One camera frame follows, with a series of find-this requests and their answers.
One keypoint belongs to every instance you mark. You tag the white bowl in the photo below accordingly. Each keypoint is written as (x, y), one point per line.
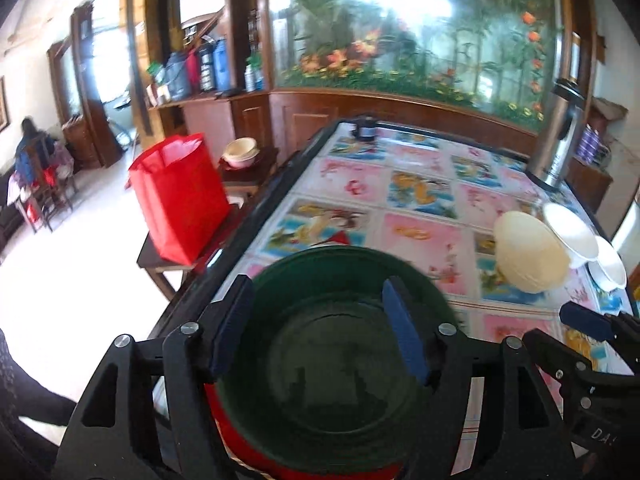
(607, 271)
(575, 235)

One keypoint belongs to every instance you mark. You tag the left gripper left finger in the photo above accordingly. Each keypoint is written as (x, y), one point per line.
(113, 432)

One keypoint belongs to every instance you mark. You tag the purple spray cans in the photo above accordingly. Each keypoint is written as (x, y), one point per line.
(590, 149)

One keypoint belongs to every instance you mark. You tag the stainless steel thermos jug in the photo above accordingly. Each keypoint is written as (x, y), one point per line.
(556, 143)

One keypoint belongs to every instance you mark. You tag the cream plastic bowl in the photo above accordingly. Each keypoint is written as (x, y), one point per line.
(528, 254)

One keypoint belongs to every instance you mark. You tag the framed wall picture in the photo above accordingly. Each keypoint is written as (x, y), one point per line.
(4, 112)

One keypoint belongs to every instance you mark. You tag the red wedding plate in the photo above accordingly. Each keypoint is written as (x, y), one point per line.
(250, 458)

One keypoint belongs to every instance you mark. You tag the wooden cabinet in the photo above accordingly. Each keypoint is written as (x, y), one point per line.
(220, 120)

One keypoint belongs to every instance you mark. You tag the wooden chair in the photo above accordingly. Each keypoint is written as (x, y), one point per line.
(40, 202)

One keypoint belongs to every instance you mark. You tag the large aquarium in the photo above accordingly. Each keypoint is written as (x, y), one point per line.
(494, 56)

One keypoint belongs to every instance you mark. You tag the cream bowls on stool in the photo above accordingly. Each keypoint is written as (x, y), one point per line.
(241, 153)

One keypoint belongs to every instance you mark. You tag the red gift bag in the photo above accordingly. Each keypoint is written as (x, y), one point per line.
(181, 196)

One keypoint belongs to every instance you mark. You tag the blue thermos flask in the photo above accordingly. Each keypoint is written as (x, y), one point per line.
(177, 77)

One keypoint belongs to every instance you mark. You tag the wooden side stool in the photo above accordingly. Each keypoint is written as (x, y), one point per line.
(155, 266)

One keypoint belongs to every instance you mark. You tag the floral plastic tablecloth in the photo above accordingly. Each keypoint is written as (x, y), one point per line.
(429, 202)

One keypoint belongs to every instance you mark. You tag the dark green plastic basin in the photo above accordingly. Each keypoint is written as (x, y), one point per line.
(318, 383)

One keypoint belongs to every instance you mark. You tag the seated person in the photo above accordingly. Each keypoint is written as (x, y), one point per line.
(35, 143)

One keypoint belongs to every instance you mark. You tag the small black jar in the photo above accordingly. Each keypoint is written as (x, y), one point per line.
(365, 129)

